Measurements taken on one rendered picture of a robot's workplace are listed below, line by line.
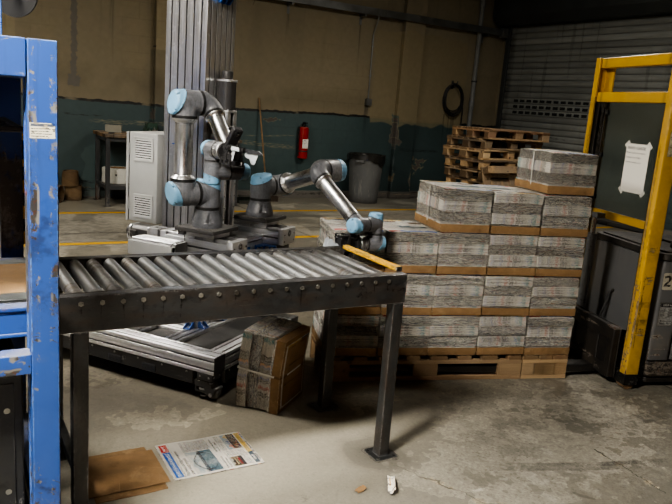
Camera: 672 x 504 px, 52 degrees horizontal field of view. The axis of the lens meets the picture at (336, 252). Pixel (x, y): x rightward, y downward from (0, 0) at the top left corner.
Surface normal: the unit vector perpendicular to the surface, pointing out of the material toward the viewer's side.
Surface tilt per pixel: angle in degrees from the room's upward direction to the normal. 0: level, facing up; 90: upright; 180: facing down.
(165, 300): 90
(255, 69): 90
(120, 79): 90
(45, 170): 90
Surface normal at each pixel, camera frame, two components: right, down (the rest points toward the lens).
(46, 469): 0.50, 0.22
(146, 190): -0.42, 0.15
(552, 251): 0.23, 0.21
